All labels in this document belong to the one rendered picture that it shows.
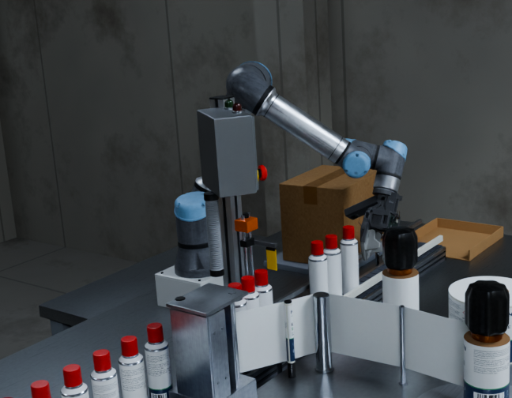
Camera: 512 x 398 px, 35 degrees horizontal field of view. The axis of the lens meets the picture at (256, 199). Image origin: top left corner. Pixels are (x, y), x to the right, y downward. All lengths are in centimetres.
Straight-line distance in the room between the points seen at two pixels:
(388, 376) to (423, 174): 234
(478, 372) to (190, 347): 57
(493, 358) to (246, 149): 72
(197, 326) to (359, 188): 119
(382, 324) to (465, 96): 228
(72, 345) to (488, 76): 239
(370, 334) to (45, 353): 92
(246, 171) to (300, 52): 226
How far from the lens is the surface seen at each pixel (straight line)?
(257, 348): 189
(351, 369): 197
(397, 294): 200
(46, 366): 226
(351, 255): 234
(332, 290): 229
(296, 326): 191
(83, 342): 237
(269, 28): 424
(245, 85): 232
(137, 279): 279
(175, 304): 169
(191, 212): 240
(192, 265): 244
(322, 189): 264
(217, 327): 166
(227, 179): 191
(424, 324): 182
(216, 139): 189
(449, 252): 290
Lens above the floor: 177
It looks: 15 degrees down
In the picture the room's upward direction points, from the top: 4 degrees counter-clockwise
